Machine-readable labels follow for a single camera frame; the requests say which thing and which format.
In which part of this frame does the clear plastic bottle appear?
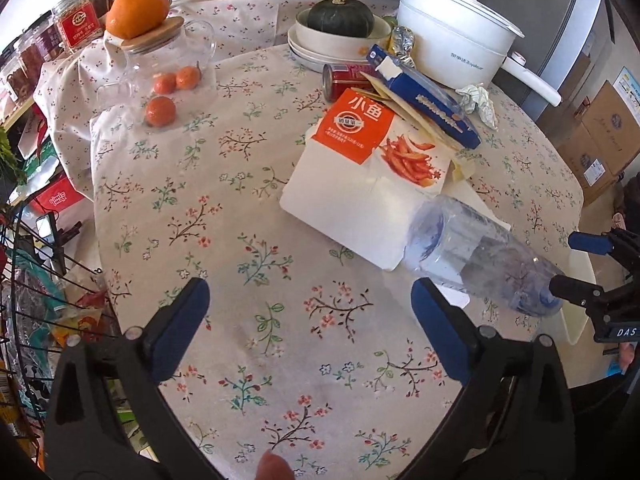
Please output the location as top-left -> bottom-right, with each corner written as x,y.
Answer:
401,195 -> 562,318

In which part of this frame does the cream paper packaging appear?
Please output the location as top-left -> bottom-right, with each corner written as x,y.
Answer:
360,72 -> 476,182

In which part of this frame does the blue cookie box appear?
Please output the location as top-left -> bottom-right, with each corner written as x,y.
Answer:
367,44 -> 480,150

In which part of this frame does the white tissue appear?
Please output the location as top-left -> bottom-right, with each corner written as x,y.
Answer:
456,84 -> 498,131

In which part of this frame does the right hand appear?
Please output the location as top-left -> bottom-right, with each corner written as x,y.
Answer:
617,342 -> 636,374

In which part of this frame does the person in dark jacket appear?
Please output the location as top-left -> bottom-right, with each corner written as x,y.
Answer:
612,174 -> 640,234

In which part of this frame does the lower cardboard box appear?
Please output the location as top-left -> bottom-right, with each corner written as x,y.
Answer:
558,122 -> 618,207

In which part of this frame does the cardboard box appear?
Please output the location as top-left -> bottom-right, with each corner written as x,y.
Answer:
558,122 -> 618,207
580,81 -> 639,174

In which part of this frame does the upper cardboard box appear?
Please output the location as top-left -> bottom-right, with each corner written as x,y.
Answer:
580,81 -> 639,174

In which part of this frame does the grey refrigerator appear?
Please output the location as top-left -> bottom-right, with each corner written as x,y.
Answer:
449,0 -> 622,122

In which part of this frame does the small orange tangerine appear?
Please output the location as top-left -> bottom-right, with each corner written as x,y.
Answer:
144,96 -> 177,128
175,66 -> 202,90
153,73 -> 177,96

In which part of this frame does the white electric cooking pot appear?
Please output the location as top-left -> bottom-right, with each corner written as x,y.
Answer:
397,0 -> 562,106

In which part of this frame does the glass jar with wooden lid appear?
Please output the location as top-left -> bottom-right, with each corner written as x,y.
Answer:
96,16 -> 216,129

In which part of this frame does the red soda can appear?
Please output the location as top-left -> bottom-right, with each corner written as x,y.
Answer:
322,64 -> 375,103

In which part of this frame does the yellow foil snack wrapper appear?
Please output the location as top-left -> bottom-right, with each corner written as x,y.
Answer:
390,25 -> 416,68

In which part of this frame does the white ceramic bowl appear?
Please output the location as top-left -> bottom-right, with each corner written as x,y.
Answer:
288,9 -> 392,62

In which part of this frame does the white plates stack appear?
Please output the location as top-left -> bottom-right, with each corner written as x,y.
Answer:
288,27 -> 349,73

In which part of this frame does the large orange fruit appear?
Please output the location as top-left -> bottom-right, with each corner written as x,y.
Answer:
105,0 -> 170,40

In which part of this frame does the red label glass jar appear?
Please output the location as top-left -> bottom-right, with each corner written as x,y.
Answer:
52,0 -> 103,53

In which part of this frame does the dark green pumpkin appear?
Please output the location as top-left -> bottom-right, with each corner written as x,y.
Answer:
307,0 -> 374,38

